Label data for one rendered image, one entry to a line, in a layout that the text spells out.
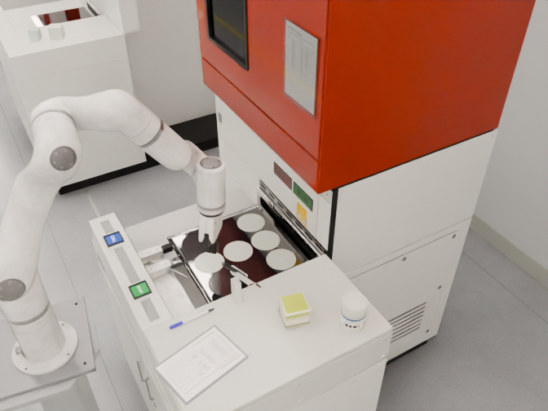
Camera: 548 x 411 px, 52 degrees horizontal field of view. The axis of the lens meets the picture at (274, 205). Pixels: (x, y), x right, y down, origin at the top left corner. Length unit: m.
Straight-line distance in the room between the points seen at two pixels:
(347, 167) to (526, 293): 1.82
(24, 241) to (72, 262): 1.84
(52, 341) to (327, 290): 0.82
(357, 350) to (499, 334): 1.50
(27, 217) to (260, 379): 0.71
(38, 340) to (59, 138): 0.66
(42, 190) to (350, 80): 0.81
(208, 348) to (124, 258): 0.47
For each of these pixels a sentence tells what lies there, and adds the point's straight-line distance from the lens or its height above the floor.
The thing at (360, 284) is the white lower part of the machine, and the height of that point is 0.73.
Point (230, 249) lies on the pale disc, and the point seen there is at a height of 0.90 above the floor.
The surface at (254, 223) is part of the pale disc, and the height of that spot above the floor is 0.90.
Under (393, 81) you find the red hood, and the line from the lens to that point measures 1.59.
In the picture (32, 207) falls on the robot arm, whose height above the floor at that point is 1.38.
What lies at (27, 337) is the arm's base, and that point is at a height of 0.96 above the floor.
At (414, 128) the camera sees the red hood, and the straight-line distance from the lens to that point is 1.75.
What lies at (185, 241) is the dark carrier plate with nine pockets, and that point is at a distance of 1.97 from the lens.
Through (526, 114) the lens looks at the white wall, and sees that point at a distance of 3.05.
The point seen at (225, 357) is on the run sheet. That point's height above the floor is 0.97.
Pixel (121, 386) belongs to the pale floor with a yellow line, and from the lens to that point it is 2.74.
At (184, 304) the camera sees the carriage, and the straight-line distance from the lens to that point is 1.80.
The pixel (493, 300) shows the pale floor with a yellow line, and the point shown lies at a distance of 3.17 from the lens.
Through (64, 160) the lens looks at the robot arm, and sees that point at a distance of 1.32.
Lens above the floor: 2.24
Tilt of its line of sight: 40 degrees down
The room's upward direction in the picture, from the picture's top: straight up
